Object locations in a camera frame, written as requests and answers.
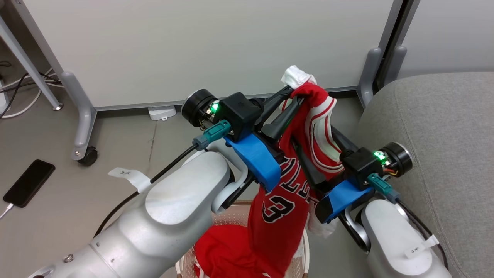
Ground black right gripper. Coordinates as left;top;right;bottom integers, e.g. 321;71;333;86
292;126;413;192

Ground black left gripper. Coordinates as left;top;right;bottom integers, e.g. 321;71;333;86
181;86;305;163

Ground white power adapter box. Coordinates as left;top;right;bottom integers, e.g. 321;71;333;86
148;106;177;121

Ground narrow white partition panel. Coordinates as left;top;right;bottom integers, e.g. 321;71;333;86
398;0;494;80

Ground grey fabric sofa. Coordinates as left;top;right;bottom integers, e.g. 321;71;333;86
355;71;494;278

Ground black smartphone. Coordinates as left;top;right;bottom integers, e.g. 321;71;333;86
3;159;56;208

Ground white floor cable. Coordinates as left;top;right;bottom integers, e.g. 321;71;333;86
0;68;65;119

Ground black floor cable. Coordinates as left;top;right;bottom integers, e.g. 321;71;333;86
0;61;61;119

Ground red basketball jersey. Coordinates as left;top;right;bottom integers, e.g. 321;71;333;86
193;81;337;278

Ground grey metal table leg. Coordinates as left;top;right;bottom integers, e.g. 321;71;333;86
0;15;64;111

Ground cream perforated laundry basket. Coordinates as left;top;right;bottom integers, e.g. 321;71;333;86
176;200;310;278

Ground grey partition foot with caster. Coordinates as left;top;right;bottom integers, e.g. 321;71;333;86
61;71;98;167

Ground large white partition panel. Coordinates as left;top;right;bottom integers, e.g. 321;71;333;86
12;0;404;112

